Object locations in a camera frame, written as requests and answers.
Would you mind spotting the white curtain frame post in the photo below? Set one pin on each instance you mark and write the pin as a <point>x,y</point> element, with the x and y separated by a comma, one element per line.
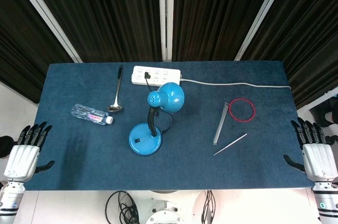
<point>45,14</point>
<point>166,15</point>
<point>262,14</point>

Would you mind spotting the blue table cloth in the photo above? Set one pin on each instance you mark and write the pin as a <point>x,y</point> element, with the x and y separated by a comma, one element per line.
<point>169,139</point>

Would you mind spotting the black power plug adapter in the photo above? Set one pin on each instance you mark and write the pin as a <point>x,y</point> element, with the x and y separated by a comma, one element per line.
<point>146,75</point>

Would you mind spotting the metal ladle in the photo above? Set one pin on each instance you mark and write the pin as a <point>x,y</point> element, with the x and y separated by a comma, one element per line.
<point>116,90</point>

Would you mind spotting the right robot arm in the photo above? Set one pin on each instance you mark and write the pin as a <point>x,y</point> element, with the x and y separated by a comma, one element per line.
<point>326,200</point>

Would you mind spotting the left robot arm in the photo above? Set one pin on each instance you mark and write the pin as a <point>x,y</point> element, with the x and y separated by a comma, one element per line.
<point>10,199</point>

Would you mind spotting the thin metal rod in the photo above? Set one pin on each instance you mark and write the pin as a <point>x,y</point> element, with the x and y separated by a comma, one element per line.
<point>230,144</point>

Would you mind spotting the white power strip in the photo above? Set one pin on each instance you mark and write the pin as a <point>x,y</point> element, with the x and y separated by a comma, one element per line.
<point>156,75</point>

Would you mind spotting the blue desk lamp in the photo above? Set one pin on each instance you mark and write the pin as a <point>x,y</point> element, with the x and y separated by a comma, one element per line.
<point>155,118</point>

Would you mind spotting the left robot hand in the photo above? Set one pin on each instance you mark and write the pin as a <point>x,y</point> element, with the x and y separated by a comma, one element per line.
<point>21,159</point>

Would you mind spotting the clear plastic tube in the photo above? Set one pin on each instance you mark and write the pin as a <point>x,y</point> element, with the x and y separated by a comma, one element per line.
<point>220,125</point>

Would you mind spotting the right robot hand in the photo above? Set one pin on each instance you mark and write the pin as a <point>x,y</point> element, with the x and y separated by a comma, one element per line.
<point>318,160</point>

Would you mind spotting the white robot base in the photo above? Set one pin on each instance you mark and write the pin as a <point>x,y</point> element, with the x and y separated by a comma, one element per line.
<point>163,210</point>

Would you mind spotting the clear plastic water bottle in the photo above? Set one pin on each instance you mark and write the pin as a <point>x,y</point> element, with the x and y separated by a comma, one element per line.
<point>91,115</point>

